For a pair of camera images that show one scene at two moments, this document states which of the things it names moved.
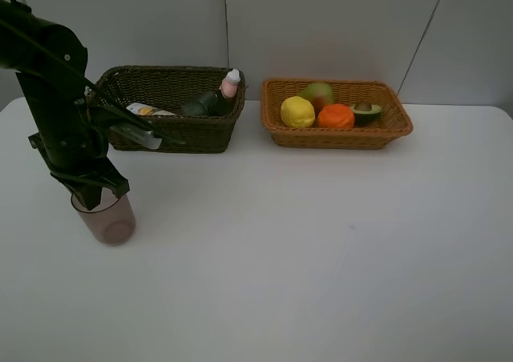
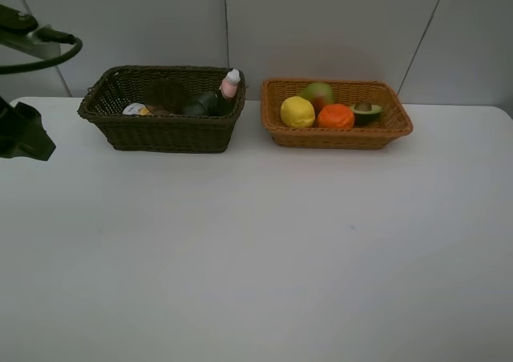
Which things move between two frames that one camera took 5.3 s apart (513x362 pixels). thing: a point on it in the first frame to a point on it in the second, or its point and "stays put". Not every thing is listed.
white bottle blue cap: x=147 y=110 stays put
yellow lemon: x=297 y=112 stays put
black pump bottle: x=212 y=103 stays put
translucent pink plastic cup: x=112 y=223 to x=161 y=110
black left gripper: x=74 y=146 to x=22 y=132
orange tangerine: x=336 y=116 stays put
